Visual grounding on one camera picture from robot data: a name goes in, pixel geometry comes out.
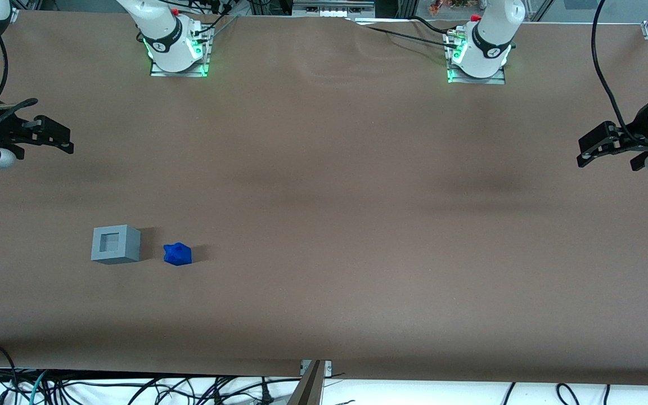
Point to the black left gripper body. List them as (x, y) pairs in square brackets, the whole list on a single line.
[(639, 134)]

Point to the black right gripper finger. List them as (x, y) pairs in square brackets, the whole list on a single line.
[(13, 152), (53, 135)]

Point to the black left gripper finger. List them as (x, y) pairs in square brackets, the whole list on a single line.
[(599, 143), (644, 160)]

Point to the blue plastic part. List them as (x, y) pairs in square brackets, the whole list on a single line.
[(178, 254)]

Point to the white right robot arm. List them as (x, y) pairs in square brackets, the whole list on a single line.
[(167, 45)]

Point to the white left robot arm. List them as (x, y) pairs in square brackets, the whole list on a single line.
[(487, 52)]

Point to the gray cube base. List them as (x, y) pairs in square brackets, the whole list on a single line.
[(115, 244)]

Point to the brown table mat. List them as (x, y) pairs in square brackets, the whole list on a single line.
[(358, 225)]

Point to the silver electronics box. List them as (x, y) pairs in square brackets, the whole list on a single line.
[(332, 8)]

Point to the small metal bracket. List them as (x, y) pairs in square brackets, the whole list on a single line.
[(327, 367)]

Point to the aluminium camera post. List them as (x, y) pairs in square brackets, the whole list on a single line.
[(308, 388)]

